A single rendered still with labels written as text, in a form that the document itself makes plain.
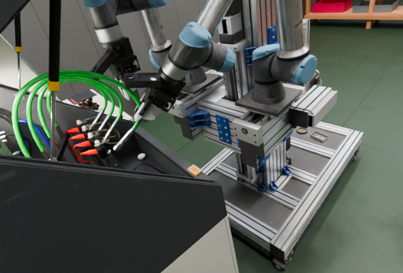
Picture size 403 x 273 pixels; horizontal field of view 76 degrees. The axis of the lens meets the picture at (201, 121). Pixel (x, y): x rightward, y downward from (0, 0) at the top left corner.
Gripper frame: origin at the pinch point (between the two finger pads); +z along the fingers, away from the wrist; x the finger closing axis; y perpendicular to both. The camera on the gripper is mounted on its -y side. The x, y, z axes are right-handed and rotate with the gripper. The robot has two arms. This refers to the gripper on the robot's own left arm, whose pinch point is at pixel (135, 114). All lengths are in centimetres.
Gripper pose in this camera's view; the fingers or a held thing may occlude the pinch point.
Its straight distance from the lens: 87.2
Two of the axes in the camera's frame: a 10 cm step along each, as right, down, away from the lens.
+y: 8.2, 3.5, 4.5
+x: -1.0, -6.9, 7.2
